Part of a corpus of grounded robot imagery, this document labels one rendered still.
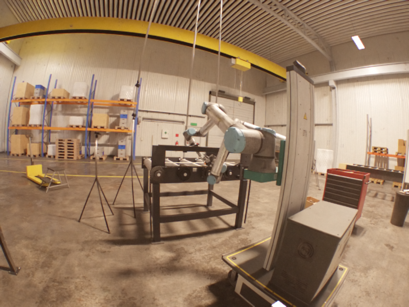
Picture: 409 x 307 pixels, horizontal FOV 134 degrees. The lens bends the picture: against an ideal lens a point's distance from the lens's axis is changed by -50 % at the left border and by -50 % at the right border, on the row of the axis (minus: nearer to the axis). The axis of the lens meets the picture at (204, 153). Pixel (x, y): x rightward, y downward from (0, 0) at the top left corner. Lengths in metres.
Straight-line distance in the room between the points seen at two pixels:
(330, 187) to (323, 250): 2.27
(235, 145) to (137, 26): 8.20
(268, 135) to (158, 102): 10.41
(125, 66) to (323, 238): 11.72
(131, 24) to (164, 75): 4.61
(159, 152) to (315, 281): 1.76
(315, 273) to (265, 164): 0.72
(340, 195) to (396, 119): 8.49
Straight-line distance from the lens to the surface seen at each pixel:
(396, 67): 11.32
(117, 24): 8.87
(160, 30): 8.81
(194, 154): 11.75
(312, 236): 1.01
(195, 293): 1.61
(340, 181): 3.12
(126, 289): 1.65
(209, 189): 3.26
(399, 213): 4.13
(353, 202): 3.11
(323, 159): 9.68
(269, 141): 1.09
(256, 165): 1.09
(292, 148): 1.11
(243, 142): 0.97
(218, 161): 1.61
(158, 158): 1.89
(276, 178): 1.18
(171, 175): 1.95
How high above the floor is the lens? 1.23
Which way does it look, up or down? 4 degrees down
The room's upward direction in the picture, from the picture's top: 4 degrees clockwise
